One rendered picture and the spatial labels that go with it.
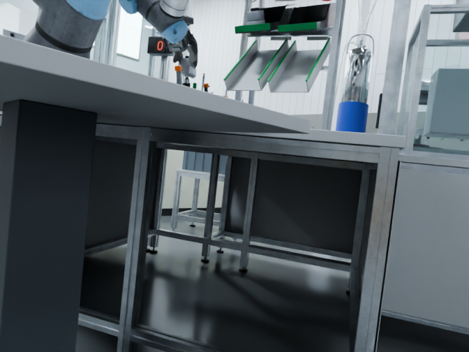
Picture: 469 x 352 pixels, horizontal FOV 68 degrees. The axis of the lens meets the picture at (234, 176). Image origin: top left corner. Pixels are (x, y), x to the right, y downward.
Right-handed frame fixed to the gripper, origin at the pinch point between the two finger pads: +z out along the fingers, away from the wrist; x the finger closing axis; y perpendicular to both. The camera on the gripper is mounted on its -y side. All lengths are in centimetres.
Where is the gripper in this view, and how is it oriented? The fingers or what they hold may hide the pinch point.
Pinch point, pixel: (189, 62)
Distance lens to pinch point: 141.9
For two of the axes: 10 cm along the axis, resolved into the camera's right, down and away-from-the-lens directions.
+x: 9.4, 1.1, -3.2
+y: -2.9, 7.4, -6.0
